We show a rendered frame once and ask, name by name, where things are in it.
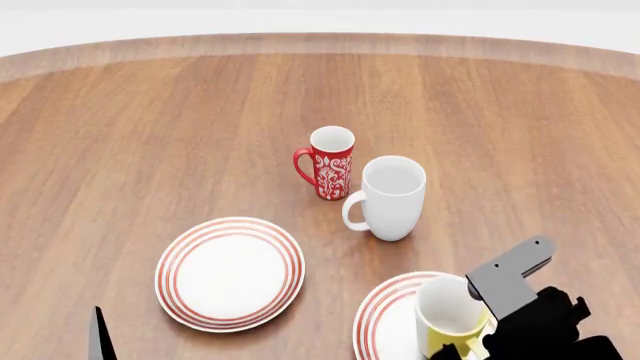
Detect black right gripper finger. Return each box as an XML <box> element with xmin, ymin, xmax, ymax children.
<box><xmin>432</xmin><ymin>341</ymin><xmax>465</xmax><ymax>360</ymax></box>

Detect yellow and white mug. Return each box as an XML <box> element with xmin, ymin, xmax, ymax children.
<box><xmin>414</xmin><ymin>275</ymin><xmax>497</xmax><ymax>360</ymax></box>

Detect grey right camera bracket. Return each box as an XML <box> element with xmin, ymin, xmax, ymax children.
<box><xmin>465</xmin><ymin>234</ymin><xmax>557</xmax><ymax>321</ymax></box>

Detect tall white mug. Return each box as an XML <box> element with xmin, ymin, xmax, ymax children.
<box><xmin>341</xmin><ymin>155</ymin><xmax>428</xmax><ymax>243</ymax></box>

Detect red white patterned mug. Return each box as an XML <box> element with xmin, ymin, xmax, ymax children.
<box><xmin>292</xmin><ymin>125</ymin><xmax>357</xmax><ymax>201</ymax></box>

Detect white plate red rings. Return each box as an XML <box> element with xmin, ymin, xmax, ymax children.
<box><xmin>154</xmin><ymin>216</ymin><xmax>307</xmax><ymax>333</ymax></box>
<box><xmin>352</xmin><ymin>270</ymin><xmax>454</xmax><ymax>360</ymax></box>

